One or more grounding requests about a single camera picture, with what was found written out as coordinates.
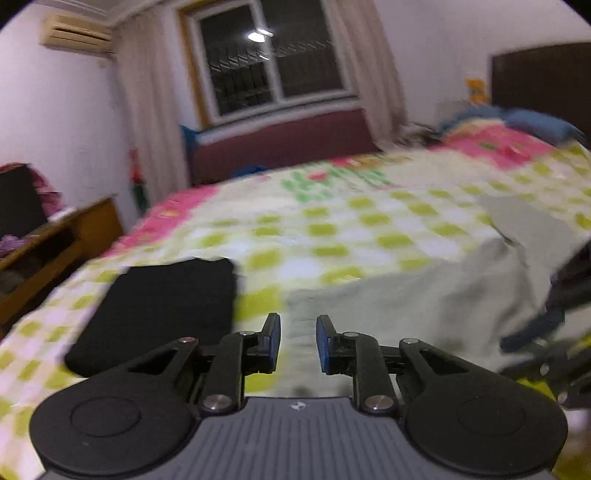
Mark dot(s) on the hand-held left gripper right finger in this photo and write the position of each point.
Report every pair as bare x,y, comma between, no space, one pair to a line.
323,344

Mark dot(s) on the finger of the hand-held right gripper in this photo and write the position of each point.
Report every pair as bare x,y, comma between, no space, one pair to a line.
572,281
535,330

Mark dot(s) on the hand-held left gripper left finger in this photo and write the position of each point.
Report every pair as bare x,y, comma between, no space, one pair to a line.
273,341

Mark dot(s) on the grey-green pants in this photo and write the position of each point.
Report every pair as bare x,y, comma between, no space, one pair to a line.
415,300

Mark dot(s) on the black folded pants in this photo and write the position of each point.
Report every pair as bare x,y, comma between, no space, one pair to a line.
152,309

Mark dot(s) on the green checked plastic bed sheet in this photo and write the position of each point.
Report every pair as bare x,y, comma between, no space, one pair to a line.
323,230

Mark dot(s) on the pink printed blanket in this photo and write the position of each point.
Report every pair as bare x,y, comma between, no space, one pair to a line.
498,143

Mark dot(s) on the blue pillow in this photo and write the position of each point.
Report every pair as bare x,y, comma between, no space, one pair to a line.
540,124

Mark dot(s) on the blue cloth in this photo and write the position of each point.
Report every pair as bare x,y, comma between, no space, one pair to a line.
471,117

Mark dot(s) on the maroon window seat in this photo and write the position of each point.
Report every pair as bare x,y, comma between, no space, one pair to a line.
277,147

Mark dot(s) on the dark wooden headboard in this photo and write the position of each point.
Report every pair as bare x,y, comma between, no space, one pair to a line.
540,78

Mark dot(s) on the red toy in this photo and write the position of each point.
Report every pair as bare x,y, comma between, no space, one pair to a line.
137,184

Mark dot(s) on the wooden desk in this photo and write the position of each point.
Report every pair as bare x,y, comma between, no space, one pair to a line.
97,226

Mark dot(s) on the blue bag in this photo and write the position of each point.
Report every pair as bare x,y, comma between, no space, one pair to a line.
188,141

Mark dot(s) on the beige curtain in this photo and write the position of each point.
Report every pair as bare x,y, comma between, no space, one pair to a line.
147,115
369,69

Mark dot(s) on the pink cloth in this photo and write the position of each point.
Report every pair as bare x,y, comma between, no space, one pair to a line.
48,189

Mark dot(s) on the white framed window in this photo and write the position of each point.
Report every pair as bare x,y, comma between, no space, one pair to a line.
258,60

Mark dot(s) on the black monitor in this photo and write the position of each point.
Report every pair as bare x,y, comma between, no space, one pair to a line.
21,203

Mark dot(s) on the yellow wall sticker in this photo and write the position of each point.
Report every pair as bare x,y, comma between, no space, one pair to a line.
475,90

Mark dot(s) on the wall air conditioner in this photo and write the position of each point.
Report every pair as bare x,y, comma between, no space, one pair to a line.
76,34

